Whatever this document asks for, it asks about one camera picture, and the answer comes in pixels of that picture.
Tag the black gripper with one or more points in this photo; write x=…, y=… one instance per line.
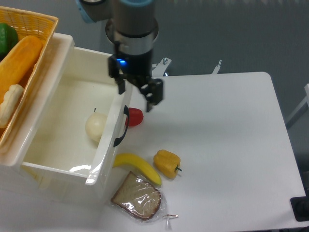
x=136, y=69

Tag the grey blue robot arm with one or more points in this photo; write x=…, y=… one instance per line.
x=132, y=28

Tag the white plastic upper drawer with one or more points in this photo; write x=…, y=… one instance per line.
x=61, y=148

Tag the white drawer cabinet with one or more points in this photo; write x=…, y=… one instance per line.
x=12, y=175

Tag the red bell pepper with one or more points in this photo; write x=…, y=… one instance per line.
x=135, y=117

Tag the yellow banana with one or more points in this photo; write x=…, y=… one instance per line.
x=139, y=163

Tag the yellow bell pepper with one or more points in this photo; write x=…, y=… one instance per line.
x=167, y=163

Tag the wrapped bread slice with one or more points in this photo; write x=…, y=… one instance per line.
x=142, y=201

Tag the orange bread loaf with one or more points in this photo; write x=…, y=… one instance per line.
x=18, y=61

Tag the yellow wicker basket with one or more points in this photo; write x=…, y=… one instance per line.
x=27, y=23

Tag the green bell pepper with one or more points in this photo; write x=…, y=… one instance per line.
x=8, y=39

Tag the black object at edge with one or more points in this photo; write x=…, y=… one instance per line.
x=300, y=206

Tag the black drawer handle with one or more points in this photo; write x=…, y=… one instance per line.
x=123, y=128

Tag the white table frame bracket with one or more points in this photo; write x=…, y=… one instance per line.
x=161, y=69

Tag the white frame at right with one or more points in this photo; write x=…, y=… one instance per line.
x=299, y=110

